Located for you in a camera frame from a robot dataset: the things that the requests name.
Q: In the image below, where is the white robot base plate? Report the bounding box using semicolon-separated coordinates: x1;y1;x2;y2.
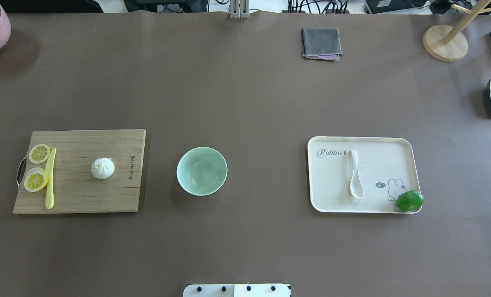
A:
183;283;292;297

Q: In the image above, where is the lower lemon slice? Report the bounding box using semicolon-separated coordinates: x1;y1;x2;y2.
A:
23;167;50;192

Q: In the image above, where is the yellow plastic knife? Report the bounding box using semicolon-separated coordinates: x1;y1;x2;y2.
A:
45;148;57;209

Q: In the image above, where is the wooden cutting board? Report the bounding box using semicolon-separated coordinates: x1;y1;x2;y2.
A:
13;129;146;214

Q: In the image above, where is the light green bowl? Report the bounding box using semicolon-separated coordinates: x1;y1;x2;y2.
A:
176;147;228;197

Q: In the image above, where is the lemon slice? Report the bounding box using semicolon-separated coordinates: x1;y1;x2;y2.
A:
28;144;52;164
23;167;50;192

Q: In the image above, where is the grey folded cloth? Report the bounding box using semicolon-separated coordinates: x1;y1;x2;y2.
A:
301;28;344;61

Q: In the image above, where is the wooden mug tree stand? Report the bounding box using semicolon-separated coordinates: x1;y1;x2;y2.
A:
422;0;491;62

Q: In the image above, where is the white steamed bun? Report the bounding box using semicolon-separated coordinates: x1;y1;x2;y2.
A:
90;157;115;180

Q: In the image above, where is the white ceramic spoon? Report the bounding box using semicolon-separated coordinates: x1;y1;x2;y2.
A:
349;150;364;200

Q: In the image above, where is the upper lemon slice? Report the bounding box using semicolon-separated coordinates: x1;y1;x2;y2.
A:
28;144;52;164

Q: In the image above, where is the cream rabbit tray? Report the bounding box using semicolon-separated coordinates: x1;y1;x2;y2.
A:
307;137;420;214

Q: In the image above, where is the green lime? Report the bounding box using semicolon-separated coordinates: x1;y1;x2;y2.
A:
397;190;425;212

